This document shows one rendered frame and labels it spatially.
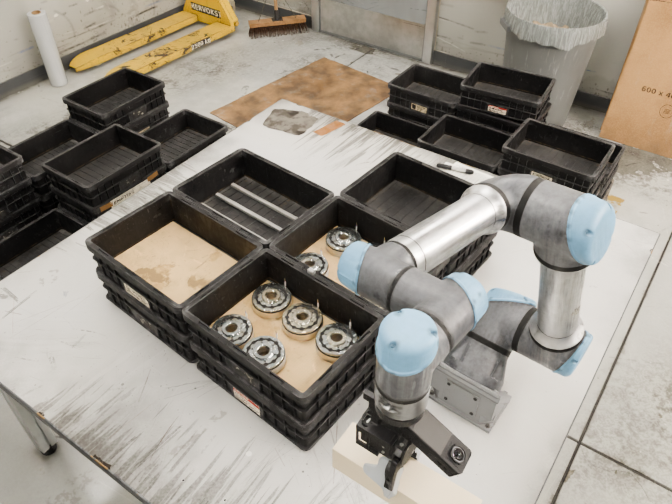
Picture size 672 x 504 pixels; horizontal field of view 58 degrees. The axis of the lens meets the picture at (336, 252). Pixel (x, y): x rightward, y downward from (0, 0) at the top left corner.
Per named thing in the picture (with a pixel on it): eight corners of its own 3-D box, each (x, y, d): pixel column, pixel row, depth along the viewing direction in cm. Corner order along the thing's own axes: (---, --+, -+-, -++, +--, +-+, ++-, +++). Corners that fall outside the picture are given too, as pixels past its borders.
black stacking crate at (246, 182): (336, 224, 189) (336, 195, 181) (269, 277, 172) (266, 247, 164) (245, 177, 207) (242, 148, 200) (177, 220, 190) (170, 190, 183)
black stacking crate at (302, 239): (447, 283, 170) (452, 253, 162) (384, 348, 153) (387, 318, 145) (337, 225, 189) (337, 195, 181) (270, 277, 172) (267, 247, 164)
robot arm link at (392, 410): (440, 375, 84) (410, 418, 79) (436, 395, 87) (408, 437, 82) (393, 350, 87) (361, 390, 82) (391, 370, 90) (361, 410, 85)
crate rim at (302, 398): (386, 324, 146) (387, 317, 145) (303, 407, 129) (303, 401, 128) (266, 252, 165) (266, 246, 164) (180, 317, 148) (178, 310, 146)
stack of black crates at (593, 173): (587, 225, 292) (617, 144, 262) (566, 260, 274) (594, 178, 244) (509, 196, 309) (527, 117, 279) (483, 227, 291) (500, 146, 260)
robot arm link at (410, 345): (455, 322, 76) (415, 364, 71) (446, 375, 84) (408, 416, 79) (405, 292, 80) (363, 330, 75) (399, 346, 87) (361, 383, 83)
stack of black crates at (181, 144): (195, 164, 330) (184, 107, 307) (236, 183, 317) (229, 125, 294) (138, 201, 305) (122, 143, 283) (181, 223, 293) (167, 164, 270)
